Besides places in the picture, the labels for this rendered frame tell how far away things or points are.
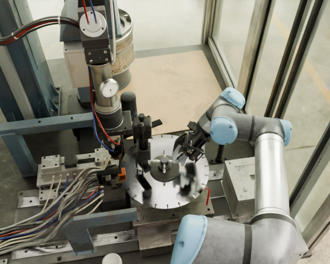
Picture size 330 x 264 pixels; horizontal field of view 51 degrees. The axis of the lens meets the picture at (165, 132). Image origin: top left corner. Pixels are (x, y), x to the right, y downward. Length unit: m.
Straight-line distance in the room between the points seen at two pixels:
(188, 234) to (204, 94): 1.24
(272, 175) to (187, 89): 1.11
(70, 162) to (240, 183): 0.67
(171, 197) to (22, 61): 0.82
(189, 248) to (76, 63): 0.55
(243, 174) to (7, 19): 1.05
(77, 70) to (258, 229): 0.60
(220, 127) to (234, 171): 0.44
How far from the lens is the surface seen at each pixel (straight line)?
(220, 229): 0.70
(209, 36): 2.20
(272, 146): 0.91
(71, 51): 0.93
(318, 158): 1.09
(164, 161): 1.23
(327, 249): 2.36
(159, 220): 1.28
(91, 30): 0.82
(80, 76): 0.98
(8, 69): 1.53
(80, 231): 1.23
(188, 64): 2.03
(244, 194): 1.31
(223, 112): 0.99
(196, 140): 1.10
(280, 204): 0.80
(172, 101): 1.79
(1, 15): 1.44
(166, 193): 1.22
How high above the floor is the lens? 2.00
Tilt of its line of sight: 49 degrees down
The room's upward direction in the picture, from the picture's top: straight up
